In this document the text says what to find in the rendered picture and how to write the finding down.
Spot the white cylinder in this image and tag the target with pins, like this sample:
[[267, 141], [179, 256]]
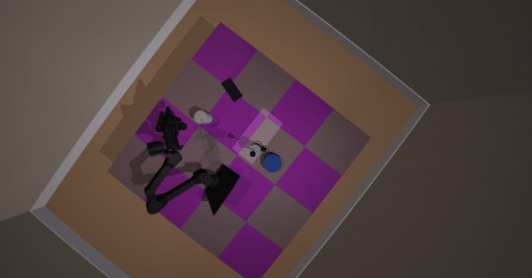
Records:
[[203, 117]]

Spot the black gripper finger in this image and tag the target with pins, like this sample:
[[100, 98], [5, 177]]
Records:
[[169, 114], [161, 119]]

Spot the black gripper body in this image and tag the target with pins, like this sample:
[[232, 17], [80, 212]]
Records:
[[168, 129]]

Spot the black flat square pad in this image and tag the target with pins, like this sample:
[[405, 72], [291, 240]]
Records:
[[231, 89]]

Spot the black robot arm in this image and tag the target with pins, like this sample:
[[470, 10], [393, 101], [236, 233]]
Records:
[[155, 203]]

